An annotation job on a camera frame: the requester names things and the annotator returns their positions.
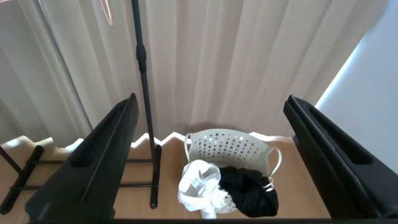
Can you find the white laundry basket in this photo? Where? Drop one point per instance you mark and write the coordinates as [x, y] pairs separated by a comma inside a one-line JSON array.
[[230, 146]]

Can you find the white garment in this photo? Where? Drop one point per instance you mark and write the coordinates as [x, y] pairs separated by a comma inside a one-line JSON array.
[[199, 183]]

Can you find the black clothes rack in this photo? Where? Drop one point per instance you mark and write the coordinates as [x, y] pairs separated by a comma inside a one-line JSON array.
[[141, 56]]

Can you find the black shorts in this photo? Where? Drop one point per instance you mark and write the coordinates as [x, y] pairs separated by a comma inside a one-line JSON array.
[[248, 193]]

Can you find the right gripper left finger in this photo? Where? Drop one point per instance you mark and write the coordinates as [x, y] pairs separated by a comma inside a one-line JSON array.
[[93, 174]]

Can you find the beige curtain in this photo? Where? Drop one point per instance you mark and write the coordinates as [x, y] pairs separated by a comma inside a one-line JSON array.
[[217, 62]]

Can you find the pink clothes hanger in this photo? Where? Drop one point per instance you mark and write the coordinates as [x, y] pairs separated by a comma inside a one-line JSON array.
[[110, 21]]

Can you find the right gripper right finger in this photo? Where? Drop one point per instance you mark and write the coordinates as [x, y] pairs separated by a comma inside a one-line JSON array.
[[339, 174]]

